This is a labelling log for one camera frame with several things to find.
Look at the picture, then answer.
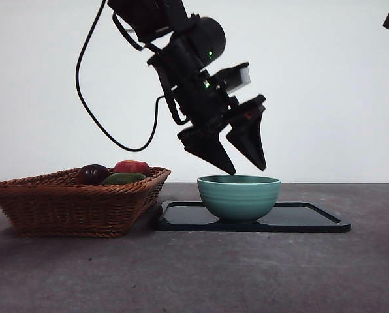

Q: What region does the teal ribbed bowl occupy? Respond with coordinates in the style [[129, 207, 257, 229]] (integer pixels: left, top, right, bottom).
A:
[[196, 175, 282, 224]]

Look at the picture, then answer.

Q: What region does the red peach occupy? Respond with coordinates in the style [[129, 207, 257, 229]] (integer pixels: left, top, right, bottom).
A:
[[114, 160, 151, 178]]

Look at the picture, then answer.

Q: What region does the green avocado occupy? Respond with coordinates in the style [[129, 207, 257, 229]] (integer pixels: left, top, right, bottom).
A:
[[102, 173, 148, 186]]

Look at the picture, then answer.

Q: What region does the black rectangular tray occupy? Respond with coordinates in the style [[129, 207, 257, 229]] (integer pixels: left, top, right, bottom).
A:
[[155, 201, 352, 233]]

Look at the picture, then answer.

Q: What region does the dark purple plum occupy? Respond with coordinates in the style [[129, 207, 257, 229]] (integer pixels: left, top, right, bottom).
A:
[[76, 164, 111, 186]]

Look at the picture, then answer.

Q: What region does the brown wicker basket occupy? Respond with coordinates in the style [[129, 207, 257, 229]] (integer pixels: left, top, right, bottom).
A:
[[0, 166, 172, 239]]

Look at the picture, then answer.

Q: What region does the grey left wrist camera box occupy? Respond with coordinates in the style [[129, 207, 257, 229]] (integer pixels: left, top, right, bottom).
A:
[[210, 62, 250, 94]]

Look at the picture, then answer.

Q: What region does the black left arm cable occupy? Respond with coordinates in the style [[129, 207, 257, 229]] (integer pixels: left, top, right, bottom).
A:
[[76, 0, 164, 151]]

